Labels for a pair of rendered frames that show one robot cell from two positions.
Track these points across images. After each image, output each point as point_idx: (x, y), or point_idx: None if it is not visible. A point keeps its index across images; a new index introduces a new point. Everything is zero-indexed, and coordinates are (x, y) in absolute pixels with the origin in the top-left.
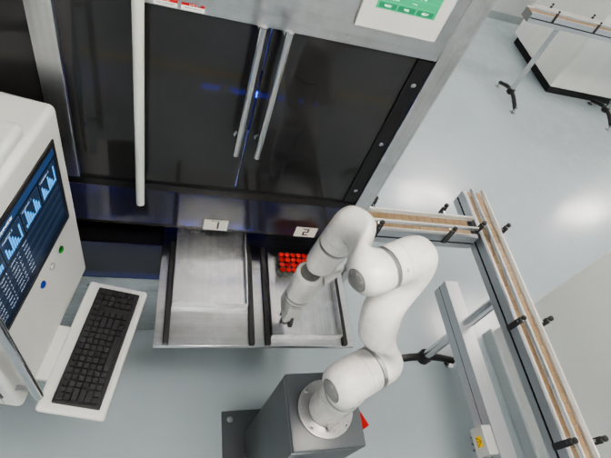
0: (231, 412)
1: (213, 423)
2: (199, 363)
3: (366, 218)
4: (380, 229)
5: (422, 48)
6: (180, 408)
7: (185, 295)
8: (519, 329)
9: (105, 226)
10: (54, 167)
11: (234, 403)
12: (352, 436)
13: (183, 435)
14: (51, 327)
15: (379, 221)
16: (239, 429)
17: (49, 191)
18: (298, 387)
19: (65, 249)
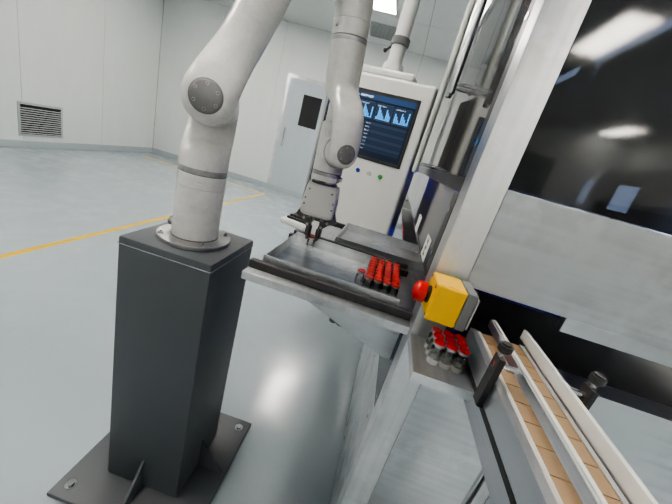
0: (245, 431)
1: (243, 414)
2: (311, 425)
3: None
4: (492, 372)
5: None
6: (273, 395)
7: (353, 235)
8: None
9: (416, 243)
10: (410, 116)
11: (253, 442)
12: (143, 234)
13: (248, 389)
14: (341, 212)
15: (518, 374)
16: (222, 432)
17: (398, 124)
18: (233, 238)
19: (382, 185)
